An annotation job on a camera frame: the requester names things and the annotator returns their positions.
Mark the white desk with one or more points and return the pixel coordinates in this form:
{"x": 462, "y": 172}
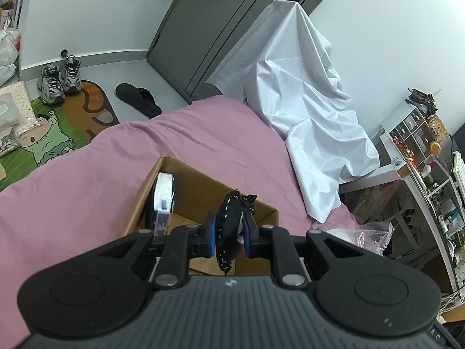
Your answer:
{"x": 399, "y": 170}

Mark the cardboard box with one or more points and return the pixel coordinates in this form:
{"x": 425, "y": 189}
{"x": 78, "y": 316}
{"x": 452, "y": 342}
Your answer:
{"x": 195, "y": 195}

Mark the blue tissue pack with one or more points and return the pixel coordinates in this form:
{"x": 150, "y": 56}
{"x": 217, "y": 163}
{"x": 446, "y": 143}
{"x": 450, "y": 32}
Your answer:
{"x": 159, "y": 205}

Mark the cartoon floor mat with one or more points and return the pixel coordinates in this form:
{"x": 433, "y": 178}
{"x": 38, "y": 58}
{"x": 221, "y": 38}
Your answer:
{"x": 63, "y": 128}

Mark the clear bag with white stuffing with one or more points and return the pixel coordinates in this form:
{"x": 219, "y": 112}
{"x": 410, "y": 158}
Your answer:
{"x": 374, "y": 236}

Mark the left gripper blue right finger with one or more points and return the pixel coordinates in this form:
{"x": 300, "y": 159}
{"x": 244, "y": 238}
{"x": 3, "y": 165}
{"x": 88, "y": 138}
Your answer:
{"x": 275, "y": 245}

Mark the white plastic bag on floor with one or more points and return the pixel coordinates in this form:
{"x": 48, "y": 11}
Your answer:
{"x": 9, "y": 51}

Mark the white keyboard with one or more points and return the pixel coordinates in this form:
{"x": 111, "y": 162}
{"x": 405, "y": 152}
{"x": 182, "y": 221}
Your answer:
{"x": 459, "y": 171}

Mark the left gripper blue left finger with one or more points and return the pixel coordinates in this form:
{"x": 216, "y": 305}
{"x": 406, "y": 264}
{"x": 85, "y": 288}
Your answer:
{"x": 186, "y": 242}

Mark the grey sneakers pair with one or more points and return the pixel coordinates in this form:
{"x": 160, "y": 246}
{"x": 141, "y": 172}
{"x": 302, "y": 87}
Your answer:
{"x": 56, "y": 82}

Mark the white draped cover sheet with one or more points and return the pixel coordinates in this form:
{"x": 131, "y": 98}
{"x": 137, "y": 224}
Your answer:
{"x": 281, "y": 68}

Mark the grey door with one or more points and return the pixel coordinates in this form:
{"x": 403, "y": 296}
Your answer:
{"x": 194, "y": 37}

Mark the desktop drawer organizer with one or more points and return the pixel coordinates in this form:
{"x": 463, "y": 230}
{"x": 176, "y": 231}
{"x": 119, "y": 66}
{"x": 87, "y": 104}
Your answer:
{"x": 415, "y": 124}

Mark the black slipper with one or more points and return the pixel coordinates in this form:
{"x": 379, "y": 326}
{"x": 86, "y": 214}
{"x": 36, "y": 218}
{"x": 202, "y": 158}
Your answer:
{"x": 139, "y": 98}

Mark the black dotted fabric pouch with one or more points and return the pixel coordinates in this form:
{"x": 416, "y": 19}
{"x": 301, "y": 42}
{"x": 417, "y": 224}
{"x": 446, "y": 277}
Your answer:
{"x": 229, "y": 227}

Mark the pink bed sheet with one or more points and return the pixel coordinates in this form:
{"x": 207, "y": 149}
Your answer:
{"x": 81, "y": 200}

